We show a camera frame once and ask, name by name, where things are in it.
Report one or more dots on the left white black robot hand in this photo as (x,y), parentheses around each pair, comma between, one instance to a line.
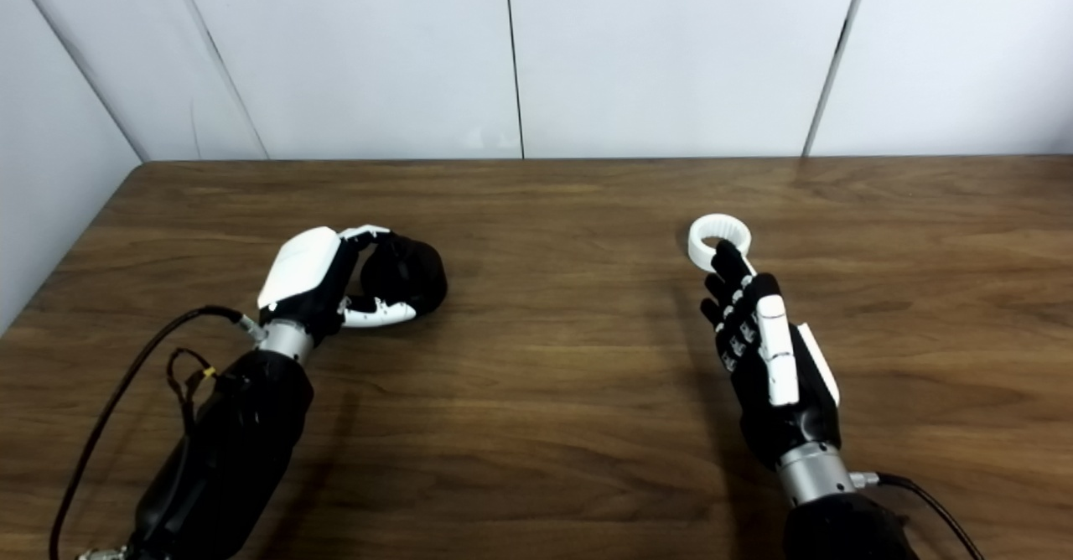
(303,271)

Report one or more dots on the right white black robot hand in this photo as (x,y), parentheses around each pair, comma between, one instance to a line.
(788,426)

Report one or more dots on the round black part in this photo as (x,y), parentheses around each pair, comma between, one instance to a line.
(406,275)

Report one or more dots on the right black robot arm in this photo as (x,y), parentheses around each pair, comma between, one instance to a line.
(842,522)

